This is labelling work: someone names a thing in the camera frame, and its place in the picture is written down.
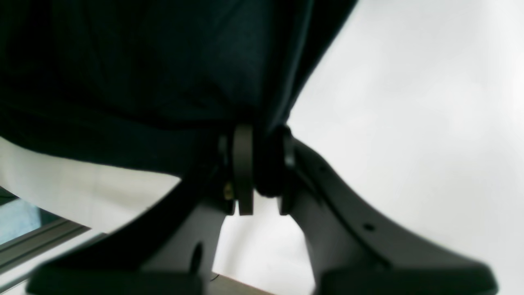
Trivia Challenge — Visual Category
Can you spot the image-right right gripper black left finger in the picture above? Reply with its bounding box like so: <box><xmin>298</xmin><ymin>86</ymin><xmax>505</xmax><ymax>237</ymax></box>
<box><xmin>27</xmin><ymin>125</ymin><xmax>254</xmax><ymax>295</ymax></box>

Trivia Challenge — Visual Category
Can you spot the black t-shirt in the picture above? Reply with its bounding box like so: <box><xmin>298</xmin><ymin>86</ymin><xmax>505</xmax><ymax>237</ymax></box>
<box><xmin>0</xmin><ymin>0</ymin><xmax>356</xmax><ymax>196</ymax></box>

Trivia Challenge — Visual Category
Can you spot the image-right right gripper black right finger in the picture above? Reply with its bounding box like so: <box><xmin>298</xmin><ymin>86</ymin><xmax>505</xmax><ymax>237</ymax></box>
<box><xmin>270</xmin><ymin>127</ymin><xmax>498</xmax><ymax>295</ymax></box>

